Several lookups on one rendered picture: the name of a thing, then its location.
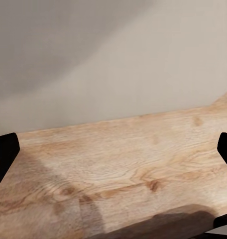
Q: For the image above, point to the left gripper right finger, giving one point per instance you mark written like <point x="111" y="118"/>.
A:
<point x="222" y="146"/>

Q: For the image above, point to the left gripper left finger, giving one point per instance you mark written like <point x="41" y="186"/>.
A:
<point x="9" y="149"/>

